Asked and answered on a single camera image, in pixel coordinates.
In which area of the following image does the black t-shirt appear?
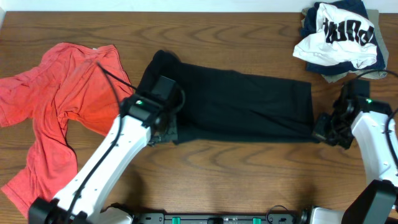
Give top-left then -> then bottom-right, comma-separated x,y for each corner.
139,50 -> 316,144

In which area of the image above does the white printed t-shirt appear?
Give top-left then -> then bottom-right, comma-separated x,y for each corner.
293,3 -> 377,69

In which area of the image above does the grey garment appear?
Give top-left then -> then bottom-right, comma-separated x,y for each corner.
300,7 -> 389,83

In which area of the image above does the navy blue garment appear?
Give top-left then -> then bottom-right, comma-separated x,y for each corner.
300,0 -> 389,76

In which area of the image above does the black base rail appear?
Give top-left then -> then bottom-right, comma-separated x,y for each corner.
102,203 -> 398,224

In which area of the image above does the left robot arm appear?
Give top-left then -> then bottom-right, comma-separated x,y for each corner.
28,93 -> 185,223

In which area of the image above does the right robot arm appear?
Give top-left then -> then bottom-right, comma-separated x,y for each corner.
307,79 -> 397,224

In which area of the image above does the red t-shirt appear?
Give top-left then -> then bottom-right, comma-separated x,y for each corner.
1,43 -> 133,215

